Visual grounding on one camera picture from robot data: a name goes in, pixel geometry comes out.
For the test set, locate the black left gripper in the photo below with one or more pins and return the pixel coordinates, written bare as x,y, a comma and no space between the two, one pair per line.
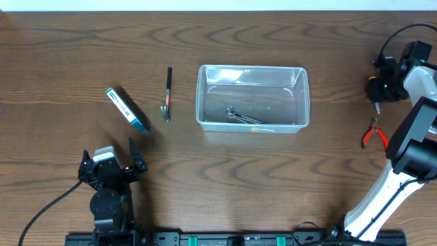
138,162

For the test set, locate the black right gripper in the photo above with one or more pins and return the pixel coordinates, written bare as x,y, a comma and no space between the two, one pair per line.
384,99

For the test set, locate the yellow black ratchet screwdriver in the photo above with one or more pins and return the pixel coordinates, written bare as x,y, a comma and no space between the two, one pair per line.
377,106

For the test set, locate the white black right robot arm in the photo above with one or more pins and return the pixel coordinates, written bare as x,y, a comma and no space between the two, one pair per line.
411,156

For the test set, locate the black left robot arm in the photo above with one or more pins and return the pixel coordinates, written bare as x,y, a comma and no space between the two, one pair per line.
111,205

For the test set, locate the clear plastic container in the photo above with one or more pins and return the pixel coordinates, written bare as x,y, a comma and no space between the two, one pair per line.
276,95

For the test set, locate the teal white cardboard box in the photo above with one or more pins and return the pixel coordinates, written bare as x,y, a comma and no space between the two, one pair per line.
125,110

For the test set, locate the silver adjustable wrench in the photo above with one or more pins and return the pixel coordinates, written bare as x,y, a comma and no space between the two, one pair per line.
230,112

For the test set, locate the small black handled hammer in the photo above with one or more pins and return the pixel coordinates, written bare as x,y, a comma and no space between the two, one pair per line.
165,108

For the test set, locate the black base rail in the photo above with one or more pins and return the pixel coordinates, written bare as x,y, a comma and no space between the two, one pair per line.
177,239

